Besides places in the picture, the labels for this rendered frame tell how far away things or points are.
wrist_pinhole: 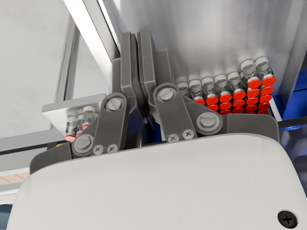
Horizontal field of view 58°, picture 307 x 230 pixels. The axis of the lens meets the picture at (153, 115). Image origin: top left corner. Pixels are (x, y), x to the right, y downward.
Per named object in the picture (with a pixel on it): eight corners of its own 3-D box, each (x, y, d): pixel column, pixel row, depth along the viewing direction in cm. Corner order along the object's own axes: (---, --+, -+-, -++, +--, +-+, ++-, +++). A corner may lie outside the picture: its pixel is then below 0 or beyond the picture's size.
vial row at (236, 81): (265, 73, 49) (273, 93, 46) (165, 93, 51) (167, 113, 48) (266, 65, 47) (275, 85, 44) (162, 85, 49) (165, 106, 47)
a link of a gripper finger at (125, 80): (92, 179, 14) (97, 79, 18) (155, 169, 13) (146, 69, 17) (61, 149, 11) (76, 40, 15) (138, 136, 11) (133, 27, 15)
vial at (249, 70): (253, 67, 47) (261, 87, 44) (240, 70, 47) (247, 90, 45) (254, 58, 45) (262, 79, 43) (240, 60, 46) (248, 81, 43)
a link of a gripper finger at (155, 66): (158, 168, 13) (149, 68, 17) (225, 158, 13) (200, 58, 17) (142, 135, 11) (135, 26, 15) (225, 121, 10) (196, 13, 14)
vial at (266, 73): (266, 64, 47) (275, 85, 44) (253, 67, 47) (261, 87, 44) (268, 55, 45) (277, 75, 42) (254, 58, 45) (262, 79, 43)
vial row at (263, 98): (263, 81, 50) (271, 101, 48) (166, 100, 53) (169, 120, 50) (265, 73, 49) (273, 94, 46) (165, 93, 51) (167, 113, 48)
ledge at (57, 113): (126, 129, 64) (126, 136, 63) (73, 138, 66) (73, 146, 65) (105, 92, 53) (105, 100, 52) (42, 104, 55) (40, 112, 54)
